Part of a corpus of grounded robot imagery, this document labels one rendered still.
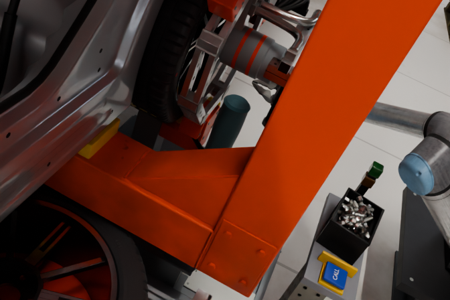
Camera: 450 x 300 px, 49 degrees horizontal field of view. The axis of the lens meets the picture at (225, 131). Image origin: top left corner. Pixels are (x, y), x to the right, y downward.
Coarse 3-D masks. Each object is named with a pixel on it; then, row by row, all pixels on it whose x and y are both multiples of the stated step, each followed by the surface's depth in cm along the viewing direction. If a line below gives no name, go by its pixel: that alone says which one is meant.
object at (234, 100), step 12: (228, 96) 155; (240, 96) 158; (228, 108) 152; (240, 108) 152; (216, 120) 158; (228, 120) 154; (240, 120) 155; (216, 132) 159; (228, 132) 157; (216, 144) 161; (228, 144) 161
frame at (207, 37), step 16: (208, 32) 131; (224, 32) 131; (208, 48) 132; (192, 64) 136; (208, 64) 134; (224, 64) 182; (192, 80) 141; (208, 80) 140; (192, 96) 143; (208, 96) 178; (192, 112) 147; (208, 112) 168
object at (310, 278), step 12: (324, 204) 180; (336, 204) 178; (324, 216) 172; (312, 252) 157; (312, 264) 153; (360, 264) 160; (312, 276) 150; (312, 288) 150; (324, 288) 148; (348, 288) 151
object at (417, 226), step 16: (416, 208) 217; (400, 224) 211; (416, 224) 209; (432, 224) 212; (400, 240) 202; (416, 240) 201; (432, 240) 204; (400, 256) 193; (416, 256) 194; (432, 256) 197; (400, 272) 186; (416, 272) 187; (432, 272) 190; (448, 272) 193; (400, 288) 183; (416, 288) 181; (432, 288) 184; (448, 288) 187
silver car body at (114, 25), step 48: (0, 0) 106; (48, 0) 110; (96, 0) 96; (144, 0) 110; (0, 48) 100; (48, 48) 99; (96, 48) 103; (144, 48) 122; (0, 96) 111; (48, 96) 94; (96, 96) 109; (0, 144) 86; (48, 144) 97; (0, 192) 88
